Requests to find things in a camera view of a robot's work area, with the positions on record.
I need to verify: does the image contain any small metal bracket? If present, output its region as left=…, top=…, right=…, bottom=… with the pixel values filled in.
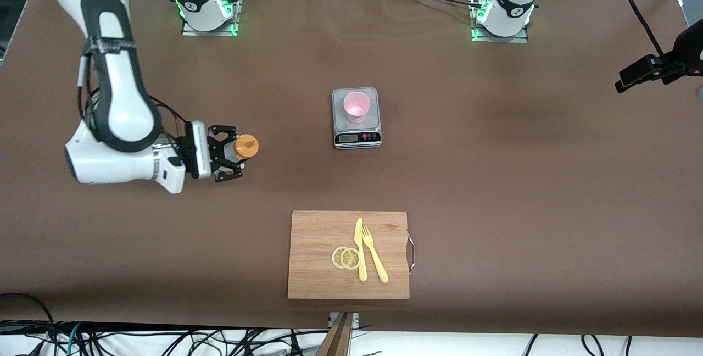
left=328, top=312, right=360, bottom=328

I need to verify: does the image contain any teal cable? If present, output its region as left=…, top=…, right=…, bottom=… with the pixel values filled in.
left=65, top=323, right=83, bottom=355

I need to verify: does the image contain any yellow plastic fork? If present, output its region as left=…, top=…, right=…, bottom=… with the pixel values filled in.
left=362, top=226, right=389, bottom=283

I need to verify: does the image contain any black looped cable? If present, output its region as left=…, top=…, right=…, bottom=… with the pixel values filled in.
left=0, top=293, right=58, bottom=356

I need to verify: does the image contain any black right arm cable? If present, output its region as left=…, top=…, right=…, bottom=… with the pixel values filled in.
left=77, top=43, right=190, bottom=142

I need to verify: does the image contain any silver digital kitchen scale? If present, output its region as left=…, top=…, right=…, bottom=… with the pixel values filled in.
left=332, top=87, right=382, bottom=150

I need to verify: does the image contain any pink plastic cup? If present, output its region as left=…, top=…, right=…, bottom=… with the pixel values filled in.
left=343, top=92, right=371, bottom=124

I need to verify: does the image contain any wooden post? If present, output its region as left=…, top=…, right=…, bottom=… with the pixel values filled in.
left=316, top=312, right=355, bottom=356

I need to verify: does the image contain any wooden cutting board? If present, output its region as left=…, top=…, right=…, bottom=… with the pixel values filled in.
left=287, top=210, right=410, bottom=300

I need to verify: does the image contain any brown table cover mat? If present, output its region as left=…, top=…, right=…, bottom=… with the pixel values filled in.
left=0, top=0, right=703, bottom=339

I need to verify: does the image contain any clear sauce bottle orange cap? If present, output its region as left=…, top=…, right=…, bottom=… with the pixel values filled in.
left=228, top=133, right=260, bottom=162

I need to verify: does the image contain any yellow plastic knife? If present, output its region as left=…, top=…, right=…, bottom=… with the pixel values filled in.
left=354, top=217, right=367, bottom=282

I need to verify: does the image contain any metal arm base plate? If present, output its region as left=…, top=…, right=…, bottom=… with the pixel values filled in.
left=181, top=0, right=241, bottom=37
left=471, top=0, right=529, bottom=44

